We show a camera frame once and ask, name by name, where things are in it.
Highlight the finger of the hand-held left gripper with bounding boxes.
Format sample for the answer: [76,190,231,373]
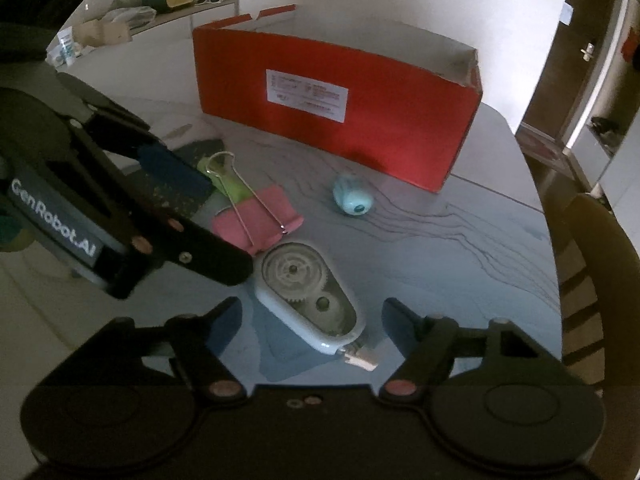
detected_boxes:
[56,71,215,219]
[69,121,254,288]

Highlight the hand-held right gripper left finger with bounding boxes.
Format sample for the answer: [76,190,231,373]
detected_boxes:
[84,296,248,404]

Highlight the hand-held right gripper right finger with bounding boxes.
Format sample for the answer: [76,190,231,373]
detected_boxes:
[379,299,557,404]

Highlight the green binder clip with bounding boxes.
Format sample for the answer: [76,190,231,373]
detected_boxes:
[196,155,254,201]

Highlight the white correction tape dispenser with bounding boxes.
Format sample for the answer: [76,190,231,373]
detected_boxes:
[253,240,379,372]

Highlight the red cardboard box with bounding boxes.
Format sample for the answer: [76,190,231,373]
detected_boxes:
[192,4,484,195]

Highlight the pink binder clip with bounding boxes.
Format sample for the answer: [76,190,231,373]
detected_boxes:
[207,151,305,254]

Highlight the blue egg-shaped sharpener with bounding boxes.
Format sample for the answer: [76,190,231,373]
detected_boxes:
[332,172,375,216]

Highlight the beige cardboard piece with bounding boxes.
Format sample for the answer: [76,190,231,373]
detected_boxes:
[73,18,134,46]

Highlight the small white bottle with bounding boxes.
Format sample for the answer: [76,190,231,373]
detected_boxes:
[55,29,81,66]

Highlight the white wooden dresser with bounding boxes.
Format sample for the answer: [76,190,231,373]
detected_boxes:
[50,0,241,69]

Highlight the clear plastic bag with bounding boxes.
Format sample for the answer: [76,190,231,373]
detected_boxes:
[102,5,157,29]

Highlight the wooden chair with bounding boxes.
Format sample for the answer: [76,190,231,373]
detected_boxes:
[545,192,640,397]

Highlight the patterned door rug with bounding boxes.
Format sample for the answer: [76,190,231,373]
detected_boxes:
[514,124,569,162]

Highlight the dark shoes in cabinet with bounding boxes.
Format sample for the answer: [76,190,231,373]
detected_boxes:
[589,115,621,136]

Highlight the brown wooden door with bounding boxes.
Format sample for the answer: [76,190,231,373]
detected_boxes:
[519,0,627,137]

